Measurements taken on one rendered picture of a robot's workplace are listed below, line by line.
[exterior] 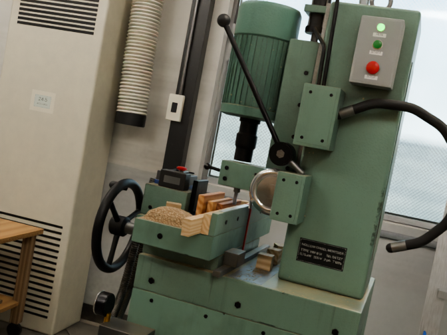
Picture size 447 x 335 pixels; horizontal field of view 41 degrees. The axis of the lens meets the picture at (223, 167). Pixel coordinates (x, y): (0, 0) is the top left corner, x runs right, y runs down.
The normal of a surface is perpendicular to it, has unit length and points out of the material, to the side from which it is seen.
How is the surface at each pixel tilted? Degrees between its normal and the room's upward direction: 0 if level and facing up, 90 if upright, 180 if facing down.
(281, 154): 90
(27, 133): 90
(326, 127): 90
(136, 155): 90
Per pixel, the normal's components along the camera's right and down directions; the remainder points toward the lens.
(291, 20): 0.60, 0.17
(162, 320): -0.31, 0.01
